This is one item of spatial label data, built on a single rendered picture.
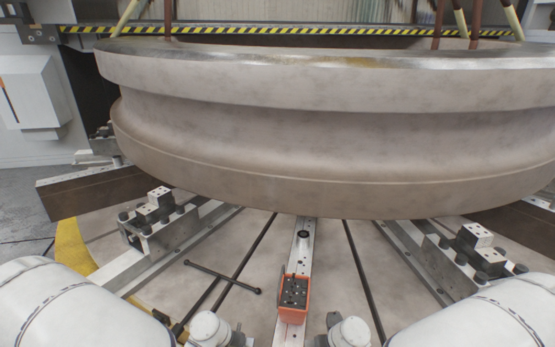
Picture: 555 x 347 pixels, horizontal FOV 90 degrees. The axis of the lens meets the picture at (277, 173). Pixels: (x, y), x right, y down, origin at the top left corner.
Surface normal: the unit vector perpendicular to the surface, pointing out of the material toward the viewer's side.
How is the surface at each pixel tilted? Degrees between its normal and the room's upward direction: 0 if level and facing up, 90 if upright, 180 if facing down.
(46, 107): 90
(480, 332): 15
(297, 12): 90
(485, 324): 9
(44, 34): 90
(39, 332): 35
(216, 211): 72
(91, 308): 20
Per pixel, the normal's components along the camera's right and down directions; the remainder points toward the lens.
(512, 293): -0.15, -0.99
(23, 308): -0.18, -0.61
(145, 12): 0.22, 0.46
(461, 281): -0.98, 0.09
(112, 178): 0.57, 0.39
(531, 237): -0.82, 0.26
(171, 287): 0.01, -0.88
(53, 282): 0.13, -0.96
